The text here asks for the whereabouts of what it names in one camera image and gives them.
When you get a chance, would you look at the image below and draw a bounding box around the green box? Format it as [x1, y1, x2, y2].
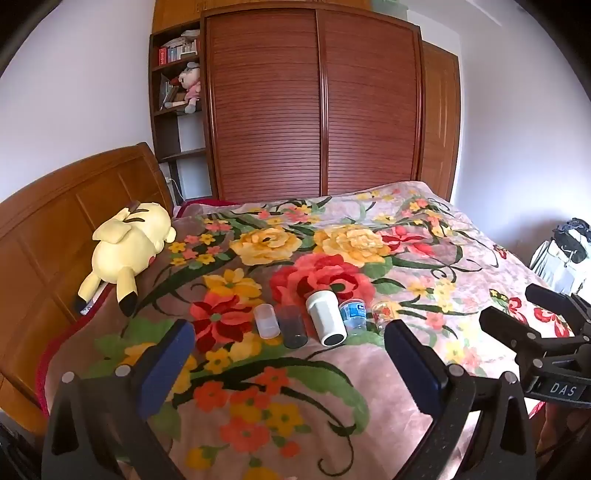
[372, 0, 410, 17]

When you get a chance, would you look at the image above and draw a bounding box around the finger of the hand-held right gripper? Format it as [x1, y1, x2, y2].
[479, 306, 578, 357]
[525, 283, 591, 320]

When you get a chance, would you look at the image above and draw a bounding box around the dark grey cup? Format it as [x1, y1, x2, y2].
[276, 305, 309, 349]

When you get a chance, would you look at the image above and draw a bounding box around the pink plush toy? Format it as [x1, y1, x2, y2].
[164, 60, 203, 115]

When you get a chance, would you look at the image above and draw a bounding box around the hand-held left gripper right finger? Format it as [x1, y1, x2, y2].
[383, 318, 539, 480]

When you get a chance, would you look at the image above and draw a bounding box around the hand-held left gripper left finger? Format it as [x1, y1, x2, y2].
[41, 318, 197, 480]

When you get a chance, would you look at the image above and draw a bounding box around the pile of clothes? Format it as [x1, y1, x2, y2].
[529, 218, 591, 296]

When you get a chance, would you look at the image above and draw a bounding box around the floral blanket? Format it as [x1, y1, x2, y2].
[37, 181, 578, 480]

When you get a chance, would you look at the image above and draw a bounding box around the wooden overhead cabinet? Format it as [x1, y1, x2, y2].
[151, 0, 373, 34]

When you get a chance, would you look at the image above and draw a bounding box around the red bed sheet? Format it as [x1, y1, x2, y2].
[172, 198, 242, 219]

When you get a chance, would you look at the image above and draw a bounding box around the wooden door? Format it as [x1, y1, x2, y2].
[421, 41, 462, 202]

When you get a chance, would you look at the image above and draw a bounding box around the row of books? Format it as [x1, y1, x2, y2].
[158, 30, 201, 66]

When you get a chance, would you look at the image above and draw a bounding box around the small printed glass cup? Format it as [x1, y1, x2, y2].
[370, 300, 398, 334]

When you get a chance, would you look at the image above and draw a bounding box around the wooden headboard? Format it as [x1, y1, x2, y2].
[0, 142, 174, 435]

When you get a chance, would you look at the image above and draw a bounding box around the brown slatted wardrobe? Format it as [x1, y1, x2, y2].
[201, 7, 426, 206]

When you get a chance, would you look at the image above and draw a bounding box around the clear plastic cup blue label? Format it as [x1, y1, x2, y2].
[338, 299, 368, 334]

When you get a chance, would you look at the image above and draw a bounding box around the dark wooden bookshelf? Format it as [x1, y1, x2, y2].
[148, 21, 213, 204]

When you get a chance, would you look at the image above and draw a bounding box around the translucent white cup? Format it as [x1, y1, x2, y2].
[253, 304, 281, 340]

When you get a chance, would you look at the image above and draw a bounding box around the yellow plush toy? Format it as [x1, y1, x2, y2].
[75, 200, 177, 317]

